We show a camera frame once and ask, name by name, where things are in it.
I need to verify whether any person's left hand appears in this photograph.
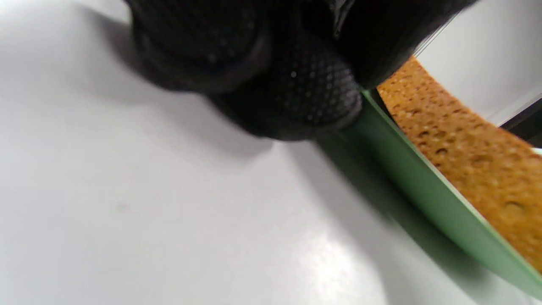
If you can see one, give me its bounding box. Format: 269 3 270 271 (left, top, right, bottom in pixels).
125 0 479 141

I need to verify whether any pale green plate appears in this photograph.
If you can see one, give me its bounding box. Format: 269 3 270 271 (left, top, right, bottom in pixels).
343 89 542 299

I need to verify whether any brown bread slice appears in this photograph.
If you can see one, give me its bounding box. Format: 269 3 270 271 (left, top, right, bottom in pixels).
376 56 542 272

